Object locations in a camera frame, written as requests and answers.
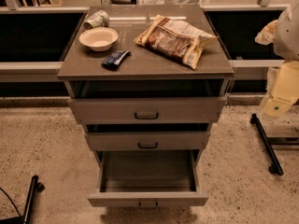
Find grey middle drawer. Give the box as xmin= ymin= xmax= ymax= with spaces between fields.
xmin=85 ymin=132 xmax=209 ymax=151

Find white paper bowl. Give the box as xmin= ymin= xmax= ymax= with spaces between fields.
xmin=79 ymin=27 xmax=119 ymax=51

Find blue rxbar blueberry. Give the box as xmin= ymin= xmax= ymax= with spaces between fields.
xmin=102 ymin=50 xmax=131 ymax=70

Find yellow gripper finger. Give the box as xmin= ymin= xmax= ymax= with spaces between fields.
xmin=255 ymin=20 xmax=278 ymax=46
xmin=261 ymin=97 xmax=292 ymax=118

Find grey drawer cabinet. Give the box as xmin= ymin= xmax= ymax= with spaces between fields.
xmin=56 ymin=4 xmax=235 ymax=209

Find black cable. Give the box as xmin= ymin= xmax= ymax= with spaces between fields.
xmin=0 ymin=187 xmax=23 ymax=217

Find grey open bottom drawer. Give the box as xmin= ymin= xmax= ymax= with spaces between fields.
xmin=88 ymin=150 xmax=207 ymax=209

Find black stand leg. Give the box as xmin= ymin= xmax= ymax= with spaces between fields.
xmin=250 ymin=113 xmax=299 ymax=175
xmin=0 ymin=175 xmax=45 ymax=224

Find black stand leg right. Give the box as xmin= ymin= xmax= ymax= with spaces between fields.
xmin=250 ymin=113 xmax=299 ymax=175

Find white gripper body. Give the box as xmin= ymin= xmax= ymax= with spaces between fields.
xmin=271 ymin=61 xmax=299 ymax=105

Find grey top drawer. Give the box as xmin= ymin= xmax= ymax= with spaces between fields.
xmin=69 ymin=97 xmax=225 ymax=124

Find tipped green white cup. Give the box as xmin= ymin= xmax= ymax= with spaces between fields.
xmin=83 ymin=10 xmax=109 ymax=30

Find brown chip bag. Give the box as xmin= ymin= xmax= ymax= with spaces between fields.
xmin=134 ymin=15 xmax=217 ymax=70

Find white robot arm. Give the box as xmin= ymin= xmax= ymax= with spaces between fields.
xmin=255 ymin=0 xmax=299 ymax=118

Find black stand leg left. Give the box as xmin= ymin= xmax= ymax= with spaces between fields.
xmin=0 ymin=175 xmax=45 ymax=224

